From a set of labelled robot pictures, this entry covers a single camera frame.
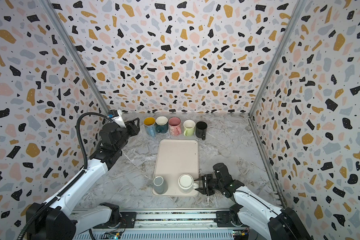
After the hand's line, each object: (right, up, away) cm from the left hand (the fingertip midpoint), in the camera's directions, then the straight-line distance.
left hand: (134, 117), depth 75 cm
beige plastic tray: (+19, -25, +22) cm, 38 cm away
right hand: (+29, -33, +4) cm, 44 cm away
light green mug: (+27, -5, +27) cm, 39 cm away
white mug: (+25, -34, +5) cm, 43 cm away
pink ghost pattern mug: (+18, -4, +25) cm, 31 cm away
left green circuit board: (-9, -56, -5) cm, 57 cm away
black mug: (+36, -6, +28) cm, 45 cm away
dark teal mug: (+8, -3, +27) cm, 29 cm away
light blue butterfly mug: (0, -3, +29) cm, 29 cm away
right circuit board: (+52, -57, -3) cm, 77 cm away
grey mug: (+12, -35, +1) cm, 37 cm away
